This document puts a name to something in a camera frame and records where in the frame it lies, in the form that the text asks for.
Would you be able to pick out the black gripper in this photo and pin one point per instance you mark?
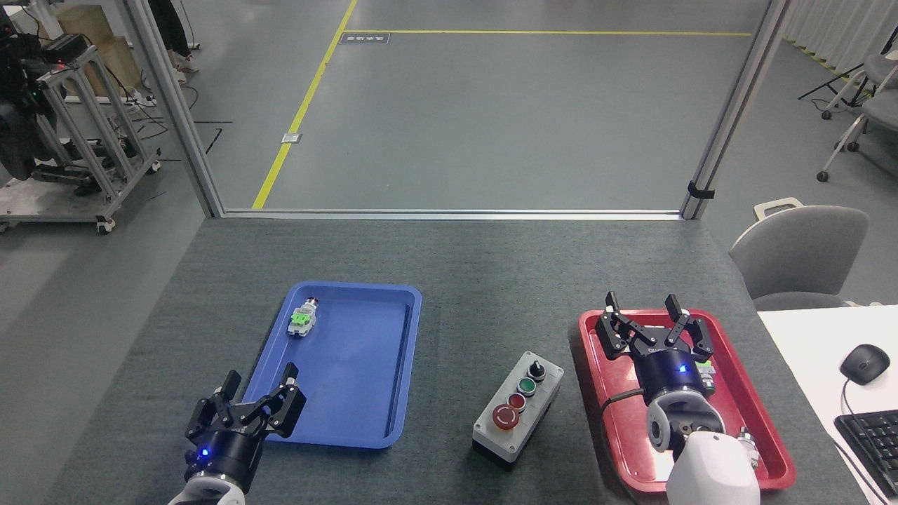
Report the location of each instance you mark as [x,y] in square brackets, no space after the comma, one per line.
[224,452]
[670,372]

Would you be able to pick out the grey push button control box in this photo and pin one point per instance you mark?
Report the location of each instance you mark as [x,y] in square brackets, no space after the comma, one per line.
[519,407]

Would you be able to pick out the brown cardboard box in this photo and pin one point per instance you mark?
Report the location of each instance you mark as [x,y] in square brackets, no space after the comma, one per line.
[105,49]

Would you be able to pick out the red plastic tray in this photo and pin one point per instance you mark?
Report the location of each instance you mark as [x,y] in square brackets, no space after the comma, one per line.
[617,435]

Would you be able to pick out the blue plastic tray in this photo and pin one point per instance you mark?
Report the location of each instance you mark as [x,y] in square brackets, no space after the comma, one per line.
[351,379]

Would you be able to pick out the white desk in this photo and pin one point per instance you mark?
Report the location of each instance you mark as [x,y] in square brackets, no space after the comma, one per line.
[807,351]

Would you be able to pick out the black computer mouse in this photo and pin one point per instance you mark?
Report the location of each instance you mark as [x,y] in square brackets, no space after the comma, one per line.
[865,363]

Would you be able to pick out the black keyboard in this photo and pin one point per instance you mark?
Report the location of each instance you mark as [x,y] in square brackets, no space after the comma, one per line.
[877,445]

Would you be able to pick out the silver floor socket plate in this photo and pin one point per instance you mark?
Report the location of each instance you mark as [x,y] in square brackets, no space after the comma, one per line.
[291,137]

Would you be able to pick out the grey office chair on wheels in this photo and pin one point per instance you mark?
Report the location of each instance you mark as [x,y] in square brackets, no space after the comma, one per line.
[880,109]
[880,69]

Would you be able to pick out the white curtain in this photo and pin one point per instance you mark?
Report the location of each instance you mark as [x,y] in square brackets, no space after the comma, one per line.
[842,28]

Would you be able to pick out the black machine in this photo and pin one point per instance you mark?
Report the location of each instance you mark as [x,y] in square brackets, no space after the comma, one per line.
[17,119]

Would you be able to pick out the person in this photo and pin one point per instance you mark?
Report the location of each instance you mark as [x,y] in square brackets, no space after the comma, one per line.
[168,28]

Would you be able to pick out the push button switch green block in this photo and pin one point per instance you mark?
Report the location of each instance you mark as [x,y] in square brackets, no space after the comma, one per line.
[304,317]
[706,372]

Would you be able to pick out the silver push button switch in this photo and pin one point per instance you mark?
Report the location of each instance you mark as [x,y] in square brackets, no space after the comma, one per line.
[749,445]

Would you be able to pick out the black post clamp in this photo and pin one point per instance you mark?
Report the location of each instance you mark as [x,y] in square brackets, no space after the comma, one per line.
[699,191]

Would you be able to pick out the silver aluminium rail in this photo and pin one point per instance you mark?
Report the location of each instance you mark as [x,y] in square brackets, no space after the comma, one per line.
[449,214]

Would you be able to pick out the silver aluminium post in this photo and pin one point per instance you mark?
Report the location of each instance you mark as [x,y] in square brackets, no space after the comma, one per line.
[175,105]
[736,105]

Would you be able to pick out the aluminium frame cart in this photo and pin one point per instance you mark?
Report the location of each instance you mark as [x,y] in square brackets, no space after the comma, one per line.
[91,140]

